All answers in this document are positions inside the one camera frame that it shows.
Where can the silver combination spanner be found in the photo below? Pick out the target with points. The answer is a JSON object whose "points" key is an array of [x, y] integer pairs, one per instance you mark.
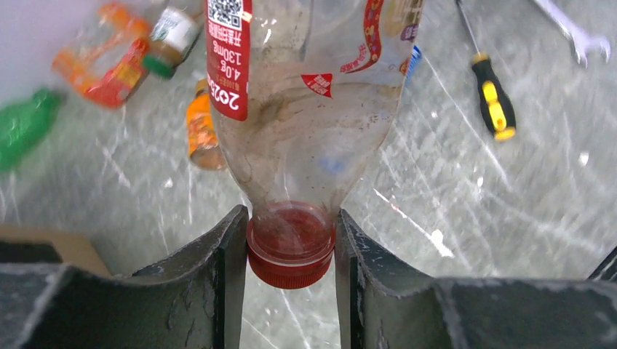
{"points": [[582, 42]]}

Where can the tan plastic toolbox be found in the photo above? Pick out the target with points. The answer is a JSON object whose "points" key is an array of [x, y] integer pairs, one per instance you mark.
{"points": [[27, 245]]}

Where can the green plastic bottle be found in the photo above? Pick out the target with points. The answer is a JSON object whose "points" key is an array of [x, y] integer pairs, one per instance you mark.
{"points": [[25, 122]]}

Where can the yellow black screwdriver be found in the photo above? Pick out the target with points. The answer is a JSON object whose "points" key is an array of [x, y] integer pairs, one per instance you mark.
{"points": [[494, 104]]}

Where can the brown tea bottle green cap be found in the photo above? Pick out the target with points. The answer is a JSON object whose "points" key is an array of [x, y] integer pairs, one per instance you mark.
{"points": [[173, 36]]}

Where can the milk bottle red label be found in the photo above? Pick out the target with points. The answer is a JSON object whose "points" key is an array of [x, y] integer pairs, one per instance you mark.
{"points": [[303, 93]]}

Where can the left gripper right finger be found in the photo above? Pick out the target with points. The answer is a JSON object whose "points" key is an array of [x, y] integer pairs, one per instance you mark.
{"points": [[385, 303]]}

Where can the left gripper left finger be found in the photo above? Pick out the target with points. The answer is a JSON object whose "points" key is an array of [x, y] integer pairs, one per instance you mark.
{"points": [[192, 298]]}

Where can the orange wrapped bottle pack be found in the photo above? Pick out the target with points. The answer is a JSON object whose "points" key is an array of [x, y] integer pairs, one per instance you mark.
{"points": [[104, 62]]}

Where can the small orange juice bottle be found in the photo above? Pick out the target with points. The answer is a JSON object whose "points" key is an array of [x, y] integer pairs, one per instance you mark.
{"points": [[203, 146]]}

